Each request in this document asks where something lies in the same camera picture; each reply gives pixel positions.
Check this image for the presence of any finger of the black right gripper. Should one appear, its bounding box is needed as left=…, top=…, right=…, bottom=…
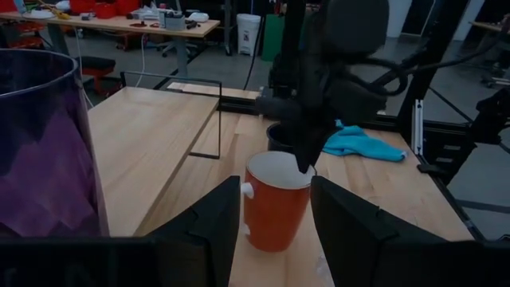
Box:
left=292, top=126, right=320, bottom=175
left=312, top=122, right=334, bottom=167

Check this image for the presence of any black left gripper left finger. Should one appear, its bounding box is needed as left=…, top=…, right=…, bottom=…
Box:
left=149, top=175, right=242, bottom=287

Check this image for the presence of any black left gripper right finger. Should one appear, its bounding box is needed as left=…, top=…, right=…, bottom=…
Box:
left=310, top=175, right=439, bottom=287

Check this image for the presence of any dark blue speckled enamel mug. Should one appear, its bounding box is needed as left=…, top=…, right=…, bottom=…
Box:
left=265, top=122, right=298, bottom=155

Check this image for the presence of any orange mug white inside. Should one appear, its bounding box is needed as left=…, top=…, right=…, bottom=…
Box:
left=240, top=150, right=316, bottom=254

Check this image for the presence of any purple faceted plastic tumbler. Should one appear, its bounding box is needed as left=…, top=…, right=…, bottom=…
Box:
left=0, top=48, right=110, bottom=239

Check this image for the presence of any turquoise cloth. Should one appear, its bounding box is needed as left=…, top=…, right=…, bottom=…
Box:
left=321, top=119, right=408, bottom=163

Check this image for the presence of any green bin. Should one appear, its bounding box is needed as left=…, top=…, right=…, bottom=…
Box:
left=261, top=14, right=286, bottom=63

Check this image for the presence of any white trash bin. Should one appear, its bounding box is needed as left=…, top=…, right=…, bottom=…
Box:
left=236, top=13, right=262, bottom=56

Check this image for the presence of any grey box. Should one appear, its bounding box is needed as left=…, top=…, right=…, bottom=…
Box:
left=158, top=10, right=186, bottom=32

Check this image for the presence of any red stool black seat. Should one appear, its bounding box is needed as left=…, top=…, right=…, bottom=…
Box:
left=75, top=55, right=124, bottom=96

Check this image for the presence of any long wooden work table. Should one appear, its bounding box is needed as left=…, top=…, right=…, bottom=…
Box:
left=0, top=10, right=222, bottom=79

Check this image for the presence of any red storage bin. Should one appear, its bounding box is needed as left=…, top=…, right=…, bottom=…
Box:
left=69, top=0, right=96, bottom=15
left=95, top=2, right=117, bottom=20

